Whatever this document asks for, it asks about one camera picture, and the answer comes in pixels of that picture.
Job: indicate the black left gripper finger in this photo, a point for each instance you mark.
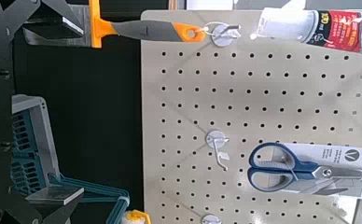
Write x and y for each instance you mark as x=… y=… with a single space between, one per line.
x=61 y=18
x=58 y=202

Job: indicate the blue grey plastic crate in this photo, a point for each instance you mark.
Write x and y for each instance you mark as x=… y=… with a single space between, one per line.
x=42 y=140

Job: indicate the white yellow paint roller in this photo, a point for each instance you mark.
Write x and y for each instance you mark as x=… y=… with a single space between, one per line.
x=135 y=217

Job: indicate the orange grey scraper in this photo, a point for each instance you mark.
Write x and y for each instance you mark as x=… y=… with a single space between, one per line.
x=151 y=30

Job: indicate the black back panel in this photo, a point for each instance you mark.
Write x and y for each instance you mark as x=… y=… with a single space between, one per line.
x=95 y=109

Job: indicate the white disc peg hook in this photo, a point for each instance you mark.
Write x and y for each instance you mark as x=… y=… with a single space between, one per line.
x=221 y=36
x=215 y=138
x=211 y=219

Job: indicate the beige pegboard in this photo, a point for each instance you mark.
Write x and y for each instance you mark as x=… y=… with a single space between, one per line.
x=263 y=102

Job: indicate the white red sealant tube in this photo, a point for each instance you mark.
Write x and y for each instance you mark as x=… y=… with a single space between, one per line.
x=294 y=26

